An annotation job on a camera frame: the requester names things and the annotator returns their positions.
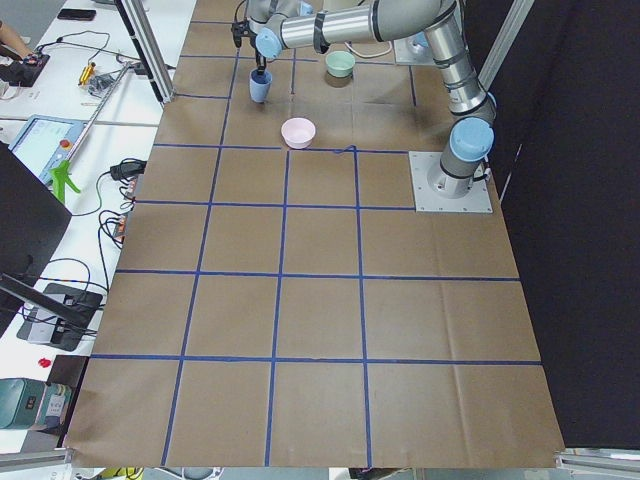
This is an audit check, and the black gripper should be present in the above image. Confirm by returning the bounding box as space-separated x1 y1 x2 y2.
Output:
231 19 267 76

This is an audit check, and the blue cup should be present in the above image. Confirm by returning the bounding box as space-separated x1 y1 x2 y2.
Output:
249 69 273 103

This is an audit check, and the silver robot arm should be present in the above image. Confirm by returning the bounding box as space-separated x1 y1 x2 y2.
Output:
231 1 497 199

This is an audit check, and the green bowl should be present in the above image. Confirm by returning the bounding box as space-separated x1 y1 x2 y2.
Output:
325 51 356 78

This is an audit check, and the pink bowl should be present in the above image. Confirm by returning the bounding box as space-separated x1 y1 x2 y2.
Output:
281 117 316 149

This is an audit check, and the black power adapter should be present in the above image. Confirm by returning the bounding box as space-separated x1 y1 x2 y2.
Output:
109 159 147 180

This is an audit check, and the yellow screwdriver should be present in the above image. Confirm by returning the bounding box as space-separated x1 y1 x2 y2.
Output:
78 62 96 86

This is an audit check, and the black smartphone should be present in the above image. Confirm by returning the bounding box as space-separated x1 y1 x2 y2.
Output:
56 8 97 21

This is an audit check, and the teach pendant tablet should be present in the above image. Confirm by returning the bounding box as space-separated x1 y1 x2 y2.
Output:
9 115 85 177

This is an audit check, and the green plastic clamp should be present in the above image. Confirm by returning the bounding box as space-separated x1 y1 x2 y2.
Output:
50 160 81 204

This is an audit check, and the brown paper table cover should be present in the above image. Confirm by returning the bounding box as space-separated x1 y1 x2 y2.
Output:
66 1 563 468

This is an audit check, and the black monitor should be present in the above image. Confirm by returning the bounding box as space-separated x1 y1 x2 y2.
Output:
0 141 74 339

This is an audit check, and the grey docking hub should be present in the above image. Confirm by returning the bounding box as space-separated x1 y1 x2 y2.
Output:
16 283 103 352

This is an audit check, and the green label printer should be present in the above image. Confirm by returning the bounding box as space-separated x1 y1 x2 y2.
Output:
1 378 73 430

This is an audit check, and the white cable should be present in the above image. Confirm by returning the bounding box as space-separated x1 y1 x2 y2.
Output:
344 40 394 58

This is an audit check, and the aluminium frame post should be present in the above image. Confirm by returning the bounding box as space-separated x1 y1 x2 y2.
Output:
114 0 175 104

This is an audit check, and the square metal base plate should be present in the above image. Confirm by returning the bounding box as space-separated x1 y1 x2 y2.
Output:
408 151 493 214

